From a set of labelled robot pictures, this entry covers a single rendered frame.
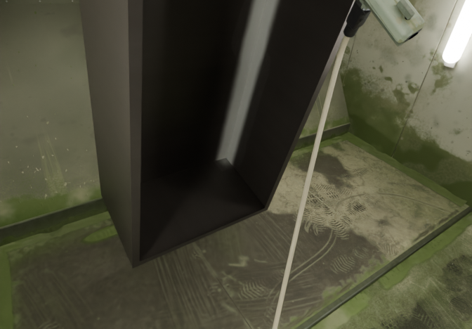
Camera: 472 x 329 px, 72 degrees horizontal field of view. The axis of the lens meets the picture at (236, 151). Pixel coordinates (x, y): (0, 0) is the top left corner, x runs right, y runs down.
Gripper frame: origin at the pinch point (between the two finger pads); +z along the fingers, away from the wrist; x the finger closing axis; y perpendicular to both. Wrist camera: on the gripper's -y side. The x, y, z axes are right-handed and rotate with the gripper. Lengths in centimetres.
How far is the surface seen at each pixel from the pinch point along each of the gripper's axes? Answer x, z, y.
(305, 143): -16, -7, 204
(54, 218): 22, 141, 100
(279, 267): -63, 56, 108
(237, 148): -2, 40, 85
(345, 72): 17, -71, 219
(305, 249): -66, 40, 120
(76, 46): 96, 84, 102
